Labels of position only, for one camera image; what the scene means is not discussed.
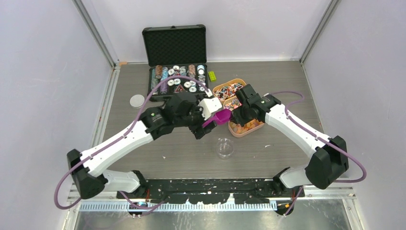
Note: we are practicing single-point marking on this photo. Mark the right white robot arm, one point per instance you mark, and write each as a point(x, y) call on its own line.
point(326, 159)

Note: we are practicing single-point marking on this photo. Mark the yellow-green small block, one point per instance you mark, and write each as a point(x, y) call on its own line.
point(212, 76)

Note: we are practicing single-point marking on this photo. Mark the clear round plastic jar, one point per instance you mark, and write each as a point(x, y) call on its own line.
point(225, 148)

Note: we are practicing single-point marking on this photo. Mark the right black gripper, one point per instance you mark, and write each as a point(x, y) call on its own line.
point(236, 117)

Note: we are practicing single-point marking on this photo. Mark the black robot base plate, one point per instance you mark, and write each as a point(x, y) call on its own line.
point(212, 191)

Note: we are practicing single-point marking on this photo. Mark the beige tray swirl lollipops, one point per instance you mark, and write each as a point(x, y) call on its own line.
point(231, 103)

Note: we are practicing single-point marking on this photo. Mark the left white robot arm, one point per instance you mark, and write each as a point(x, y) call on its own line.
point(90, 171)

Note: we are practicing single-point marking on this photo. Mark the magenta plastic scoop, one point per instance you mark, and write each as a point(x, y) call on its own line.
point(220, 118)

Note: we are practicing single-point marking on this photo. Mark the pink tray popsicle candies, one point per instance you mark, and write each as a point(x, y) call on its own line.
point(239, 131)

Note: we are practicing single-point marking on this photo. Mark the orange tray with lollipops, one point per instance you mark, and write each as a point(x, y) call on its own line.
point(227, 90)

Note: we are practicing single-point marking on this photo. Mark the black poker chip case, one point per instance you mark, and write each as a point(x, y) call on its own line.
point(176, 50)

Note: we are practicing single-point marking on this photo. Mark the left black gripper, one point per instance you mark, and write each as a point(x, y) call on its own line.
point(200, 132)

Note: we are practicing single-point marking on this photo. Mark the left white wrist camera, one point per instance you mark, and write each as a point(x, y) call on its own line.
point(209, 105)

